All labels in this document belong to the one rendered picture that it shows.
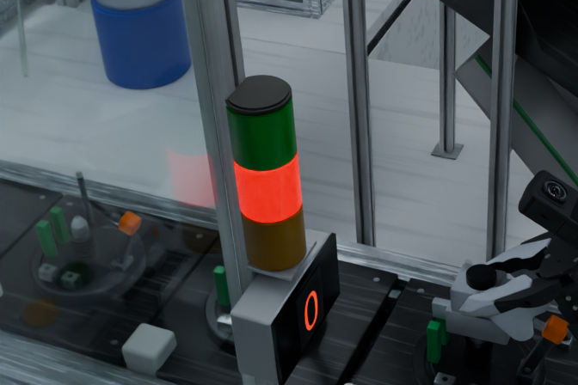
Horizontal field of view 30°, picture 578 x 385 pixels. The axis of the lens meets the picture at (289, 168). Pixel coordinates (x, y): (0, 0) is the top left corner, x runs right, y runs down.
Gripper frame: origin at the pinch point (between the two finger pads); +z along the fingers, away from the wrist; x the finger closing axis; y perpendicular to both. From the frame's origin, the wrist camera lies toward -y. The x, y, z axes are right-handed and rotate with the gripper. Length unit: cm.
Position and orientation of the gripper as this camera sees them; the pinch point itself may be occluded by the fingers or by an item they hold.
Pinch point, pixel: (476, 285)
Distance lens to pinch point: 109.6
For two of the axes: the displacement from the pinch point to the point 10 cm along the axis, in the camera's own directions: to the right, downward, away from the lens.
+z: -6.9, 3.0, 6.6
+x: 4.3, -5.6, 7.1
